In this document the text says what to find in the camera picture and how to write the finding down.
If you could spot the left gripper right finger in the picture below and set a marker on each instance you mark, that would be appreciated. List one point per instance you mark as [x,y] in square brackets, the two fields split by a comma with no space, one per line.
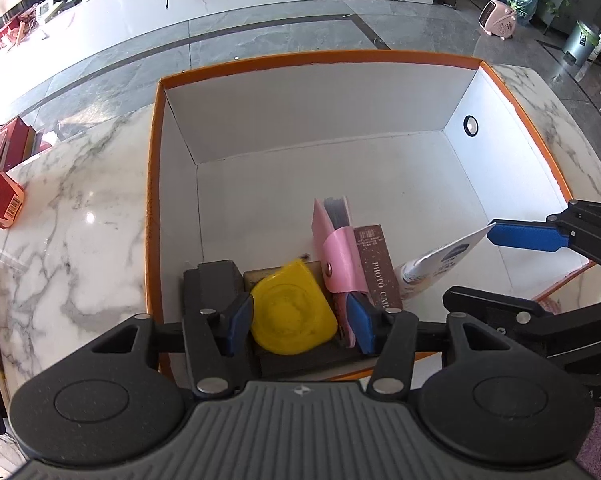
[366,322]

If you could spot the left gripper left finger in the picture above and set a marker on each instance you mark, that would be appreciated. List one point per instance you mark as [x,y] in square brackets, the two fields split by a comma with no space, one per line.
[234,324]

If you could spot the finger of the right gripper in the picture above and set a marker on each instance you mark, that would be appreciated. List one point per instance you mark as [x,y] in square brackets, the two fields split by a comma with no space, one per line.
[530,235]

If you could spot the brown photo card box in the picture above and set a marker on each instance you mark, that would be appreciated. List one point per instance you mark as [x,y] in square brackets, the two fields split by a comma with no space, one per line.
[378,269]

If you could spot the yellow round case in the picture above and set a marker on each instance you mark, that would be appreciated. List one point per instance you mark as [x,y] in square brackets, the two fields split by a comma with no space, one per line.
[291,314]

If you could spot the pink card wallet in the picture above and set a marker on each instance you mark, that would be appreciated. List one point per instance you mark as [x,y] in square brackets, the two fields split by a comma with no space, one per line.
[336,247]

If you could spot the white hand cream tube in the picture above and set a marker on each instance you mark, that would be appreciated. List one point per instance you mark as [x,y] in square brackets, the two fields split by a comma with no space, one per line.
[418,275]

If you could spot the orange storage box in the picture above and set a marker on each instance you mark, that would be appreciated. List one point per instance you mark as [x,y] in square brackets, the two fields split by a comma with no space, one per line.
[428,146]

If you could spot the grey trash bin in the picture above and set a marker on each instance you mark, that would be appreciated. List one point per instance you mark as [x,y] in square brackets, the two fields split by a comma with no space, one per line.
[583,39]

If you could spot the pink space heater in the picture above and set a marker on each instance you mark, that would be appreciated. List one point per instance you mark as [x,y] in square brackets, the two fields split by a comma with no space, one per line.
[498,19]

